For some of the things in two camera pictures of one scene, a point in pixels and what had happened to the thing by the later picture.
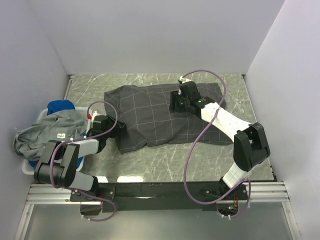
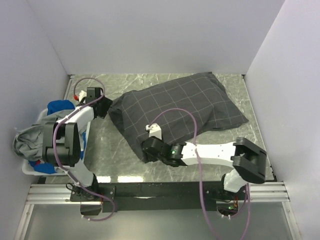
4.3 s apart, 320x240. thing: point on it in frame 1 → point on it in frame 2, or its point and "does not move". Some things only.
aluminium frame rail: (50, 194) does not move
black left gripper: (119, 126) → (107, 103)
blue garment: (55, 106) does not move
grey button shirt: (31, 141) does not move
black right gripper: (174, 97) → (146, 157)
